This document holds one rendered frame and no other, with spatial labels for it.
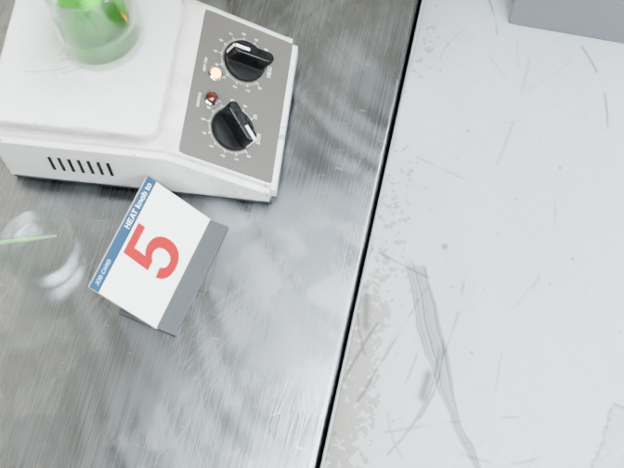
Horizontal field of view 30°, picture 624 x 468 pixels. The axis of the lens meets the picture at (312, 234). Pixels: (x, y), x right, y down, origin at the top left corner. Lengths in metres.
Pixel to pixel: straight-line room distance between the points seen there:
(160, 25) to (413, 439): 0.33
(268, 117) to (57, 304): 0.20
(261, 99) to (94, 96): 0.12
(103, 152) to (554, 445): 0.36
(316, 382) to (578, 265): 0.21
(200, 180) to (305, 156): 0.09
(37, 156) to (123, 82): 0.08
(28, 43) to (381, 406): 0.35
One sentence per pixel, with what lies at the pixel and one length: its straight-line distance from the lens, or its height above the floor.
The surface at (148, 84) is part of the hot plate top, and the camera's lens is 0.81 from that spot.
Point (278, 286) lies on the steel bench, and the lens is 0.83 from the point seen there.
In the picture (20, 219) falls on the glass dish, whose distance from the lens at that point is 0.86.
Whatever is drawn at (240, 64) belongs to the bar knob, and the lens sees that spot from 0.85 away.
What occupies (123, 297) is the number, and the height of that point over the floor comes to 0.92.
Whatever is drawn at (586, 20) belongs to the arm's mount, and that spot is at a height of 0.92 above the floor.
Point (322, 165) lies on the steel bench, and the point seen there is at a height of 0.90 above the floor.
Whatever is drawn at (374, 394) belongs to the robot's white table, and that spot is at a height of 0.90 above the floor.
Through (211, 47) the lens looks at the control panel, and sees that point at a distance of 0.85.
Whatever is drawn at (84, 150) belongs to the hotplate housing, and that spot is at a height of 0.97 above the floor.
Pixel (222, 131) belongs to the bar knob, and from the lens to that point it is 0.82.
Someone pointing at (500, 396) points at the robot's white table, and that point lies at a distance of 0.81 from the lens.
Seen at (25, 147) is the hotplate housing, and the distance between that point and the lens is 0.83.
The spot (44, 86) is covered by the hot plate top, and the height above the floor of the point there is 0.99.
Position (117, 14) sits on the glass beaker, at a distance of 0.77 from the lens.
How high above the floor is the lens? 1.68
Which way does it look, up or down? 67 degrees down
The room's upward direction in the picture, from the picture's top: 3 degrees counter-clockwise
